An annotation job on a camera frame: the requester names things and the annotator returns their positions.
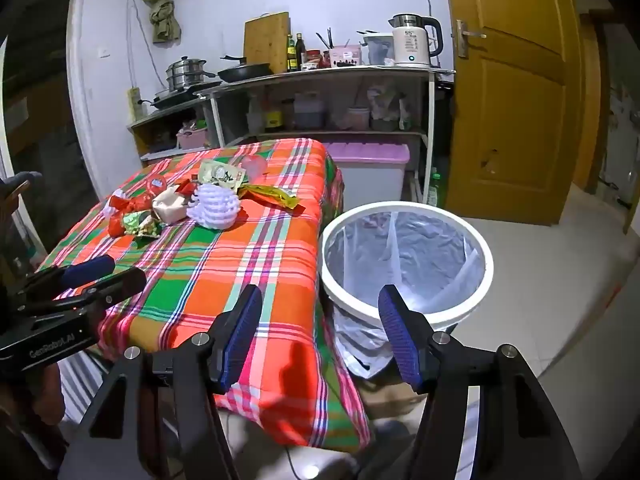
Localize black induction cooker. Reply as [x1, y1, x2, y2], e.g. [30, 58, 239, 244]
[137, 80, 223, 110]

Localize crumpled plastic bags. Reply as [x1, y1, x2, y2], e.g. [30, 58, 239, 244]
[367, 85, 413, 131]

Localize pink plastic basket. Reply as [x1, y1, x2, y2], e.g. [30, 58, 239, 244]
[176, 127, 210, 151]

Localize wooden cutting board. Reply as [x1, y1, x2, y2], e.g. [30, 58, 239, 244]
[244, 11, 291, 72]

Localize green red foil wrapper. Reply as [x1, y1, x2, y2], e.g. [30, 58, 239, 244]
[109, 210, 162, 237]

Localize clear water filter pitcher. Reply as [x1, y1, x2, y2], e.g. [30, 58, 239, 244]
[361, 32, 396, 67]

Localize yellow brown snack wrapper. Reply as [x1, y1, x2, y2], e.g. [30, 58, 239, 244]
[239, 185, 305, 211]

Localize purple lid storage box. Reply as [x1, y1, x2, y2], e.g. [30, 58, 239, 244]
[324, 142, 411, 213]

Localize white printed snack packet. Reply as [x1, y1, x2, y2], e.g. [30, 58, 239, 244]
[199, 160, 249, 191]

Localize white electric kettle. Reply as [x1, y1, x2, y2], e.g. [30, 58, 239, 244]
[387, 13, 444, 69]

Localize black frying pan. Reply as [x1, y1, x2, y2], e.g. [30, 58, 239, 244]
[217, 55, 273, 83]

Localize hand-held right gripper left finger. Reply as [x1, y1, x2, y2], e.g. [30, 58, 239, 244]
[60, 284, 263, 480]

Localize metal shelf rack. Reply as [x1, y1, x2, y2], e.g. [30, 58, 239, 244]
[194, 66, 456, 206]

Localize hanging green cloth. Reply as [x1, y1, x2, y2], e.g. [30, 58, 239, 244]
[140, 0, 182, 43]

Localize clear plastic cup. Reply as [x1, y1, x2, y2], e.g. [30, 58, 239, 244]
[240, 156, 268, 178]

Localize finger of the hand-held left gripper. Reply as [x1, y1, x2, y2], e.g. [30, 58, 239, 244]
[52, 266, 148, 312]
[20, 255, 117, 297]

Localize pink utensil holder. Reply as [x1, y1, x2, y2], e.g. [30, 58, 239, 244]
[327, 45, 362, 68]

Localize beige crumpled wrapper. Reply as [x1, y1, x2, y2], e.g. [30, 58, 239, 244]
[151, 186, 193, 224]

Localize white foam fruit net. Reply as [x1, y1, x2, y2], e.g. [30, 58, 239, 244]
[187, 183, 246, 231]

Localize metal door handle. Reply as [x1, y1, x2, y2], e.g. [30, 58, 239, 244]
[456, 19, 487, 58]

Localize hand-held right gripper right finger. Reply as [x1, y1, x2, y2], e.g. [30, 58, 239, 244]
[377, 284, 583, 480]

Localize plaid orange green tablecloth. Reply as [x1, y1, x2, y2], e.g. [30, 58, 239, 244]
[37, 139, 371, 453]

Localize white round trash bin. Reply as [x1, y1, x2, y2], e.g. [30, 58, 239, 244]
[320, 202, 495, 333]

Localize white shelf unit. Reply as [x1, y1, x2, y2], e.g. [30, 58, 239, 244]
[126, 97, 221, 163]

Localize dark liquid jug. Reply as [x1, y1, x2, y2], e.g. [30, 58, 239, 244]
[294, 92, 326, 130]

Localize yellow wooden door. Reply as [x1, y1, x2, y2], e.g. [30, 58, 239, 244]
[440, 0, 583, 226]

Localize red white candy wrapper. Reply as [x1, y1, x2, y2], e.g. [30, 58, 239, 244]
[106, 191, 153, 218]

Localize steel steamer pot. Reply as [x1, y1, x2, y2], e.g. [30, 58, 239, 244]
[166, 56, 207, 91]

